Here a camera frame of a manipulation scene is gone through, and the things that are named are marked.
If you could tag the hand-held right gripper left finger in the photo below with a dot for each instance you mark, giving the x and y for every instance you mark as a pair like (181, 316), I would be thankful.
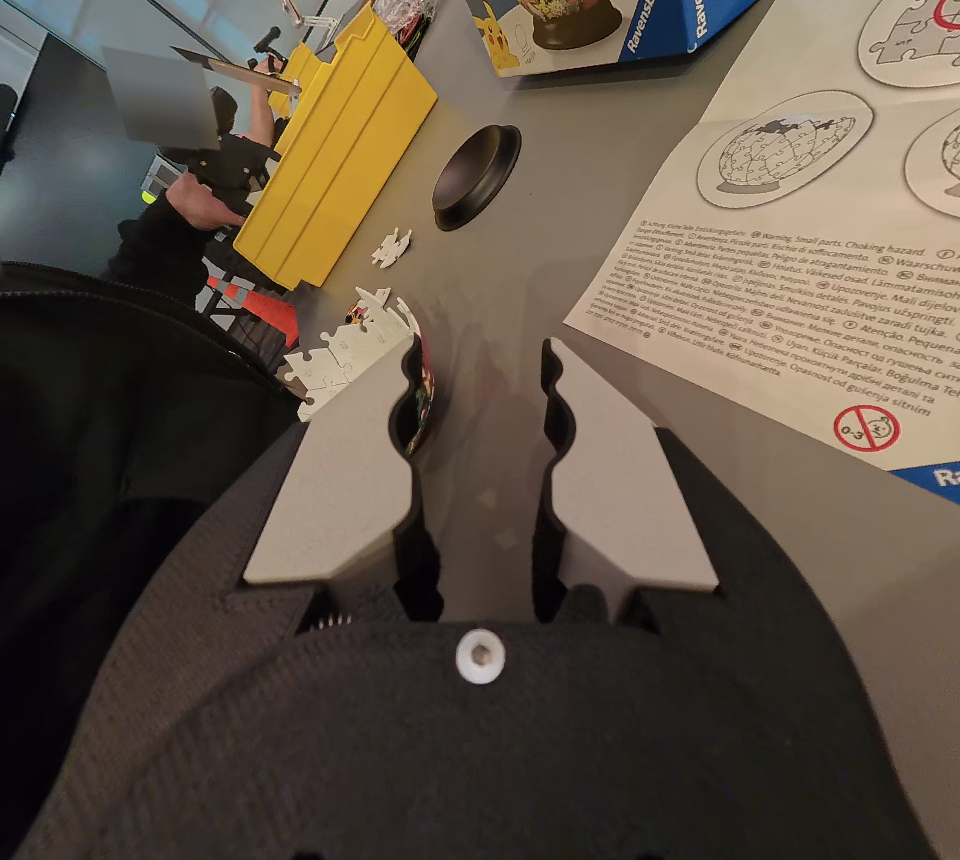
(337, 500)

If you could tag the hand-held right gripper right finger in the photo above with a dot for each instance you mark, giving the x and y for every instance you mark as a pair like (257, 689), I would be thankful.
(622, 507)

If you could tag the yellow plastic bin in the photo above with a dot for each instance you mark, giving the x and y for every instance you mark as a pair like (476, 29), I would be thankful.
(300, 72)
(330, 170)

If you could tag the half-built puzzle ball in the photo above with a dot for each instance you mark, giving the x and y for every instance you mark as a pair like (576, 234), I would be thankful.
(345, 350)

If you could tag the person's left forearm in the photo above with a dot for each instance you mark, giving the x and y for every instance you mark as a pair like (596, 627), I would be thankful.
(157, 252)

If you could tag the black round ball stand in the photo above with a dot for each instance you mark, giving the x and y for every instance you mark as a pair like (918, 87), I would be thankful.
(472, 181)

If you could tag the person's left hand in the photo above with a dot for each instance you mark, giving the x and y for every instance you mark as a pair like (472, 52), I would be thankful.
(196, 204)

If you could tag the grey equipment case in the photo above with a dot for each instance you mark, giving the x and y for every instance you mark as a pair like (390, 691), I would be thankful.
(157, 174)

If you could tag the thin side table top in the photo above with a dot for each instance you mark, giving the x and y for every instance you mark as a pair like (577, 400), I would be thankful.
(255, 78)

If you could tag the orange traffic cone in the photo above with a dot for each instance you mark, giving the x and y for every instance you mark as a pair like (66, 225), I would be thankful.
(270, 312)

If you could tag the large black panel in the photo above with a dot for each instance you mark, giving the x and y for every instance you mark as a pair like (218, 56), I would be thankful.
(67, 200)

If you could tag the person's black jacket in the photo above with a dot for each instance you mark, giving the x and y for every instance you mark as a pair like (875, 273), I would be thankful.
(90, 462)

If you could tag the paper instruction leaflet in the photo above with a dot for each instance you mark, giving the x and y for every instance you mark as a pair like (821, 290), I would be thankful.
(750, 290)

